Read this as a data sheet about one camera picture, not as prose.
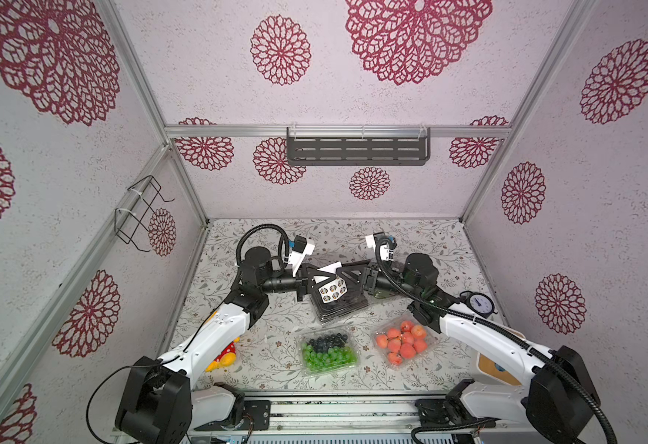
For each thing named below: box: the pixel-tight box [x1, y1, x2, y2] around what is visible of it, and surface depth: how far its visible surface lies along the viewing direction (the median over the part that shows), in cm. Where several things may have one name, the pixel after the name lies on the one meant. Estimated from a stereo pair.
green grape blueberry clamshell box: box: [299, 329, 361, 378], surface depth 82 cm
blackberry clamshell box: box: [310, 290, 370, 323], surface depth 87 cm
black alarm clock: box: [459, 290, 499, 320], surface depth 94 cm
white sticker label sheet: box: [318, 277, 349, 305], surface depth 73 cm
